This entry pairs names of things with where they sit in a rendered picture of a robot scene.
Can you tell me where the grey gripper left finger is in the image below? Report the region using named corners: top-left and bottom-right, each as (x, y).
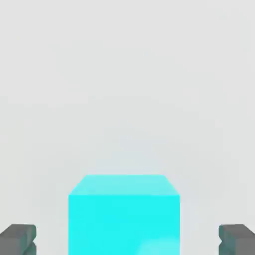
top-left (0, 224), bottom-right (37, 255)

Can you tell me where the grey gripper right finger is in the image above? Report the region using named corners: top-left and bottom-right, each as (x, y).
top-left (218, 224), bottom-right (255, 255)

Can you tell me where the small cyan cube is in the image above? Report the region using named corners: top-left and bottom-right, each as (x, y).
top-left (68, 174), bottom-right (181, 255)

